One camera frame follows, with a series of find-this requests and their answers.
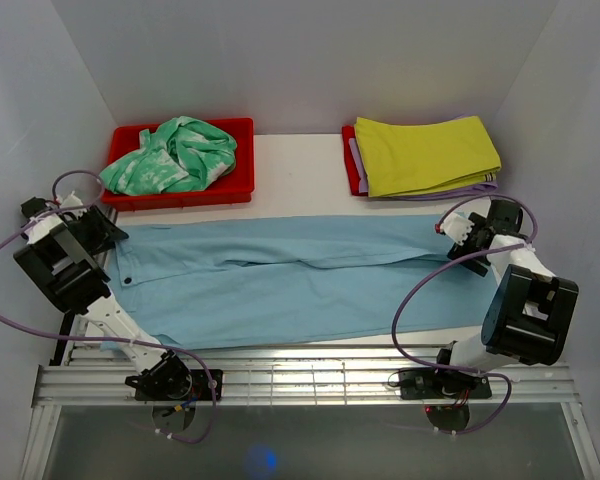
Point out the red plastic bin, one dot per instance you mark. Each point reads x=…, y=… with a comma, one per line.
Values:
x=235, y=187

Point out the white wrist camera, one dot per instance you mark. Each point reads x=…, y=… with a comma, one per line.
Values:
x=456, y=227
x=72, y=206

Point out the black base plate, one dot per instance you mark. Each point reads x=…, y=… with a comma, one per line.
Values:
x=429, y=383
x=199, y=387

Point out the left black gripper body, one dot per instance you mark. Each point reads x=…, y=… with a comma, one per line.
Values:
x=86, y=229

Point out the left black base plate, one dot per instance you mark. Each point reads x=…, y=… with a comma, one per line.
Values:
x=199, y=387

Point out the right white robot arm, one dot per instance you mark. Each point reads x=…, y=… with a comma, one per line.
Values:
x=530, y=314

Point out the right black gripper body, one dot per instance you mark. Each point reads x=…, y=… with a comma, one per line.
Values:
x=468, y=247

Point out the aluminium rail frame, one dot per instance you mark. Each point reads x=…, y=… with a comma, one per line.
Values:
x=307, y=411

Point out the light blue trousers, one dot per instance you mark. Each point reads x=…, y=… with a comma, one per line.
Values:
x=274, y=281

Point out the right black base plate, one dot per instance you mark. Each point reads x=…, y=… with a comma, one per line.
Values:
x=429, y=383

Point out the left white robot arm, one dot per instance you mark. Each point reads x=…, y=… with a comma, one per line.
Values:
x=59, y=257

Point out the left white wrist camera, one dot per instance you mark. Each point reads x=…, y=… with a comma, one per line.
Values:
x=72, y=206

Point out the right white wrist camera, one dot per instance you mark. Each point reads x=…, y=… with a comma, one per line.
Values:
x=456, y=227

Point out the lilac folded trousers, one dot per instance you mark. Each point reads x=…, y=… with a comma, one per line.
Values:
x=360, y=170

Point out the yellow folded trousers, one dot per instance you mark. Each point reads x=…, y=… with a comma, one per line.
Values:
x=425, y=155

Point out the red folded trousers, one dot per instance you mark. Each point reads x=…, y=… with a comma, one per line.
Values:
x=354, y=166

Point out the green white patterned trousers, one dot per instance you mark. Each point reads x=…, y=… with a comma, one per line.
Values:
x=182, y=155

